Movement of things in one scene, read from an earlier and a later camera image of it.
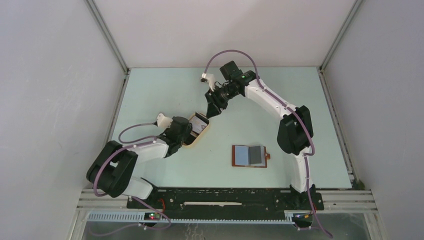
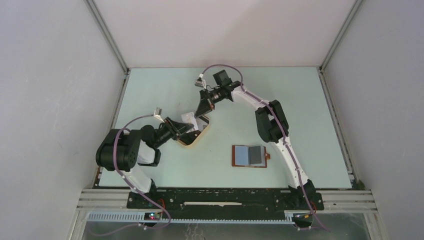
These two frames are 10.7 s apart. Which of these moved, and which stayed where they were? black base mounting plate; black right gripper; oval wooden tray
Moved: black right gripper
Stayed: oval wooden tray; black base mounting plate
